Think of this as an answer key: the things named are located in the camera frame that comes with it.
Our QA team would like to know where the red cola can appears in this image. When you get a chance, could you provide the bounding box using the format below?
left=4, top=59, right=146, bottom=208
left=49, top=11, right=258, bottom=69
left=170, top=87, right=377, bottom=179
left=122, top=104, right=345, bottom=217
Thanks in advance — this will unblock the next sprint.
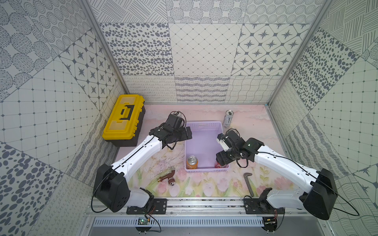
left=215, top=162, right=228, bottom=169

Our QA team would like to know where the lilac plastic basket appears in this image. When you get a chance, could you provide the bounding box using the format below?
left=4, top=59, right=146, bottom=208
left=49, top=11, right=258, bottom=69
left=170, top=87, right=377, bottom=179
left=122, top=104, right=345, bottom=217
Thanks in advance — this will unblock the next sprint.
left=184, top=121, right=230, bottom=173

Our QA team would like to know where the orange drink can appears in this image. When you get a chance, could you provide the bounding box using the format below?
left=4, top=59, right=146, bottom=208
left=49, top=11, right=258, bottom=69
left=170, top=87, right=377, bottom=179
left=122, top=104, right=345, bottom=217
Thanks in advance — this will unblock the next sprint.
left=186, top=155, right=198, bottom=169

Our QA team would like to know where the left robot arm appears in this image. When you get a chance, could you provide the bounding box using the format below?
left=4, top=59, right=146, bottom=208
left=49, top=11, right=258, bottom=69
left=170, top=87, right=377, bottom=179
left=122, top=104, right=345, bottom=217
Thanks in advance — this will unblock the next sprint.
left=93, top=127, right=192, bottom=213

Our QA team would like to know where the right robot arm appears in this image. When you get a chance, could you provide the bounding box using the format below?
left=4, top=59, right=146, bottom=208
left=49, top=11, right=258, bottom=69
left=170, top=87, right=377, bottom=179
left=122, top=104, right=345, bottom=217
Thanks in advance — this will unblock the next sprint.
left=216, top=134, right=338, bottom=220

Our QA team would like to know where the grey pry bar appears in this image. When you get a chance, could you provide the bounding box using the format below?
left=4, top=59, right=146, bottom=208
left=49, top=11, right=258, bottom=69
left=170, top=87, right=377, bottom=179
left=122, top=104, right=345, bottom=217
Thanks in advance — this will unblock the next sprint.
left=243, top=173, right=254, bottom=197

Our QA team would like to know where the yellow black toolbox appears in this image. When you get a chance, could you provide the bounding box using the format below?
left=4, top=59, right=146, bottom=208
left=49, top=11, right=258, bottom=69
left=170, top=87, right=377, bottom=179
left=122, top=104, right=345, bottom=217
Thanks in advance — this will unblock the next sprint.
left=102, top=94, right=146, bottom=147

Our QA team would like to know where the maroon drill chuck tool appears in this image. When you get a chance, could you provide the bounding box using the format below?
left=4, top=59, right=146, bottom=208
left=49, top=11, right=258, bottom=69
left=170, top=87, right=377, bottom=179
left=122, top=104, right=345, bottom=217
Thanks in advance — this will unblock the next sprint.
left=157, top=169, right=176, bottom=186

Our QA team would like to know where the black connector box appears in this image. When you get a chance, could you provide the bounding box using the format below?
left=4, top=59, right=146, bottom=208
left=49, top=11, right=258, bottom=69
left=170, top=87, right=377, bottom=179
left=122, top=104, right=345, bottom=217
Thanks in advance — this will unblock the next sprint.
left=262, top=217, right=278, bottom=233

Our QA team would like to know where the green circuit board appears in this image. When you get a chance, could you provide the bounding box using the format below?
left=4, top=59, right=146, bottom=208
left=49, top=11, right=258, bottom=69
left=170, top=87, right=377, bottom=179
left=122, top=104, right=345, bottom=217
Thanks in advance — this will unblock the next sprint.
left=135, top=217, right=151, bottom=233

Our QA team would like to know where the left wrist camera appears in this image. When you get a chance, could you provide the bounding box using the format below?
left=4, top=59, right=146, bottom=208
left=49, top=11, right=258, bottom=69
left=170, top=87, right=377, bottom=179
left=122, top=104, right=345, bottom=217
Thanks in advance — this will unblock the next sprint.
left=163, top=113, right=185, bottom=131

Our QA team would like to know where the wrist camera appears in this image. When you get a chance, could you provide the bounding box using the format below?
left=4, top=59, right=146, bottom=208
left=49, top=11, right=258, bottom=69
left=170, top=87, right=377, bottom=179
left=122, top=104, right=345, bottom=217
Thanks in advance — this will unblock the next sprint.
left=217, top=128, right=245, bottom=151
left=163, top=113, right=185, bottom=131

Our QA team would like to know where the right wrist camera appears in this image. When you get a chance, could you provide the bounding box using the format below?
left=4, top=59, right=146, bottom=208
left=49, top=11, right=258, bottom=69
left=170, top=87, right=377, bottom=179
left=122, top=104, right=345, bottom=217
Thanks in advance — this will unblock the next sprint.
left=217, top=128, right=245, bottom=151

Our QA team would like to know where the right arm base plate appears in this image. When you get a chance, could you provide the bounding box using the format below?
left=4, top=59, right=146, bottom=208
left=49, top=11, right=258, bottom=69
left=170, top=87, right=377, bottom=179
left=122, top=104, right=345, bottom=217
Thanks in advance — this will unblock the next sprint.
left=243, top=196, right=284, bottom=215

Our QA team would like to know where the aluminium rail frame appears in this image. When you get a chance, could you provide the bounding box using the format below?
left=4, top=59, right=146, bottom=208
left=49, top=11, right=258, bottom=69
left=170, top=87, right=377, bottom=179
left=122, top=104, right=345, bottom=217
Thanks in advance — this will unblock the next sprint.
left=84, top=196, right=328, bottom=219

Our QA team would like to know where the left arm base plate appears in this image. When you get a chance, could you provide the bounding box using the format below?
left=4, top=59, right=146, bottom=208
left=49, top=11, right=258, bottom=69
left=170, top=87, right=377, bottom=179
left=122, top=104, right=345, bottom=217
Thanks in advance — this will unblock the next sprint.
left=127, top=198, right=167, bottom=215

